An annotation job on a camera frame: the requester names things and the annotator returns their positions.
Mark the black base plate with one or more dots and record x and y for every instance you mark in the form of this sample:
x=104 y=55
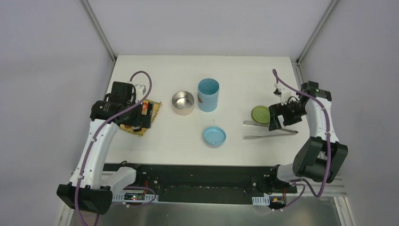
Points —
x=205 y=184

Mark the blue round lid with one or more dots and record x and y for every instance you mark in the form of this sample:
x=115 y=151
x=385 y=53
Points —
x=214 y=136

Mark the green round lid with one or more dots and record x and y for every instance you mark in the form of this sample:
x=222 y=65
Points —
x=261 y=114

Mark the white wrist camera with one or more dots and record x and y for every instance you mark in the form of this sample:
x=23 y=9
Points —
x=283 y=93
x=140 y=92

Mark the blue cylindrical container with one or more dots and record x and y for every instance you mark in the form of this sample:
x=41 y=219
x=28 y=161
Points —
x=208 y=91

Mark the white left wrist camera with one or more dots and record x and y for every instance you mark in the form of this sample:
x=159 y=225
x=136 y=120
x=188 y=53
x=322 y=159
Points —
x=140 y=92

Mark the yellow bamboo mat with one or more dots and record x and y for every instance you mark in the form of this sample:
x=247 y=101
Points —
x=155 y=109

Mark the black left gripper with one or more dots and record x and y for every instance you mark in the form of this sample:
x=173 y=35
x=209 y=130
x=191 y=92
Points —
x=143 y=115

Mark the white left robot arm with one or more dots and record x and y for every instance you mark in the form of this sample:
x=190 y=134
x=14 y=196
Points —
x=86 y=189

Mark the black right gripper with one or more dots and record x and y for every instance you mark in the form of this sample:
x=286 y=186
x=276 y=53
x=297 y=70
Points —
x=274 y=117

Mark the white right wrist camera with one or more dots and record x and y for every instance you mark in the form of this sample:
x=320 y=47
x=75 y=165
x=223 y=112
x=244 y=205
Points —
x=283 y=93

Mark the metal tongs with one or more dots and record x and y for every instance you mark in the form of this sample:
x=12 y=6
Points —
x=262 y=131

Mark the stainless steel bowl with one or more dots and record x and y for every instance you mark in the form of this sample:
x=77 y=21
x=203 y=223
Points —
x=183 y=103

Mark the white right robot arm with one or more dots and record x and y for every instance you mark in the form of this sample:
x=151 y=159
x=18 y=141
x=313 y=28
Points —
x=322 y=148

